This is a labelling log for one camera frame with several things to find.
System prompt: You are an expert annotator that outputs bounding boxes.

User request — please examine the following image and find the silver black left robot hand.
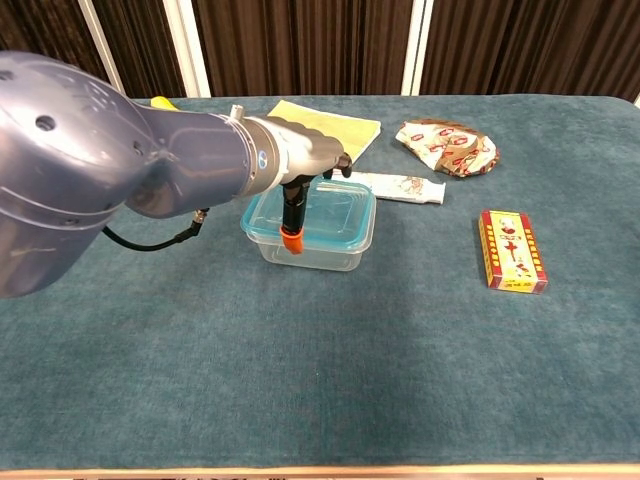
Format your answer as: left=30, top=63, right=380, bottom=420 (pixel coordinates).
left=272, top=116, right=354, bottom=255

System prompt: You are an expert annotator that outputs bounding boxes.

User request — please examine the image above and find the blue translucent square lid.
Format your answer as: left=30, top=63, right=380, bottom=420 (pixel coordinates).
left=240, top=179, right=377, bottom=250

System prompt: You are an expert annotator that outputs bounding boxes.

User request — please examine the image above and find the transparent plastic container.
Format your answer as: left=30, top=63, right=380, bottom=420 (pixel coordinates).
left=244, top=219, right=377, bottom=273

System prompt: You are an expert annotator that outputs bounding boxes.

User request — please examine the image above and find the tan spiral notebook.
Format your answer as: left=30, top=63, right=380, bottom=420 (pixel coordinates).
left=267, top=99, right=382, bottom=162

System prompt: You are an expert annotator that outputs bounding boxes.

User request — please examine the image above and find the white printed toothpaste tube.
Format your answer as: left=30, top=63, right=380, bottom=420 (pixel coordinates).
left=332, top=169, right=447, bottom=206

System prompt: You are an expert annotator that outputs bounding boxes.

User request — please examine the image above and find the dark brown pleated curtain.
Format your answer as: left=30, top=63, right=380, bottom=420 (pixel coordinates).
left=0, top=0, right=640, bottom=101

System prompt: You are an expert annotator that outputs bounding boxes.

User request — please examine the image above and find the crumpled red white snack wrapper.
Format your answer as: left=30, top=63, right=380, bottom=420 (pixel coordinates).
left=394, top=118, right=501, bottom=179

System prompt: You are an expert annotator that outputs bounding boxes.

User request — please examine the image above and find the teal table cloth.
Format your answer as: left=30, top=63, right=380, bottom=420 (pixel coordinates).
left=0, top=94, right=640, bottom=471

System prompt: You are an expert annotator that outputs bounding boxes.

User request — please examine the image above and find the red yellow card box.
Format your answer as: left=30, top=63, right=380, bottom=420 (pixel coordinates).
left=478, top=209, right=549, bottom=295

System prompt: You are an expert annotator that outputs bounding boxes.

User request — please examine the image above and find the wide white frame post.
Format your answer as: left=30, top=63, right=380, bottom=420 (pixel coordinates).
left=163, top=0, right=212, bottom=99

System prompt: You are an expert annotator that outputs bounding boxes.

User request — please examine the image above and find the thin grey white frame post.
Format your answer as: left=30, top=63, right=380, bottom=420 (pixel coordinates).
left=77, top=0, right=126, bottom=96

